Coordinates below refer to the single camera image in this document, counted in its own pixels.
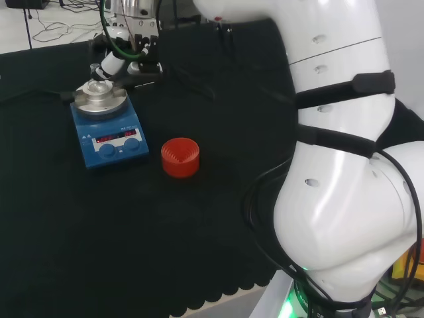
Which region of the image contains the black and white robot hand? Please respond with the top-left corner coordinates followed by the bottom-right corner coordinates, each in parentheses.
top-left (88, 16), bottom-right (164, 89)

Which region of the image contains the heater with blue base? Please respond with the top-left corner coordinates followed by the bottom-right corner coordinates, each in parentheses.
top-left (70, 80), bottom-right (150, 171)

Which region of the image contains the clear round-bottom glass flask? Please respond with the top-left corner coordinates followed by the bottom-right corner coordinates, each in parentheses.
top-left (86, 64), bottom-right (111, 97)

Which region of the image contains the black box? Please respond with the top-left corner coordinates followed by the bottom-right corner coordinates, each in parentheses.
top-left (5, 0), bottom-right (51, 11)

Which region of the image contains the black bench cloth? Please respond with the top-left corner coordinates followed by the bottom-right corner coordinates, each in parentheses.
top-left (0, 16), bottom-right (424, 318)

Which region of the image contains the yellow stop button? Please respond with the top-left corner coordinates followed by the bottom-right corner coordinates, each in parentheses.
top-left (392, 244), bottom-right (424, 283)

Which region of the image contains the green cable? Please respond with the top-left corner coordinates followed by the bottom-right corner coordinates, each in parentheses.
top-left (100, 0), bottom-right (148, 62)

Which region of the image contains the black heater power cable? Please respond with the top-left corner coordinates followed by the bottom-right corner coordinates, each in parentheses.
top-left (0, 88), bottom-right (77, 104)

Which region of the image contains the red ribbed round plastic ring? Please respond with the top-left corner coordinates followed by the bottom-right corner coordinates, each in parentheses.
top-left (160, 136), bottom-right (201, 180)

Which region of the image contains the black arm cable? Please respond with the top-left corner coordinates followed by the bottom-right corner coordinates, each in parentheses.
top-left (376, 148), bottom-right (424, 314)
top-left (242, 158), bottom-right (368, 314)

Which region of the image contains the black arm strap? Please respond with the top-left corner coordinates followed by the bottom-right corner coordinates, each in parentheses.
top-left (293, 70), bottom-right (397, 109)
top-left (297, 124), bottom-right (386, 159)

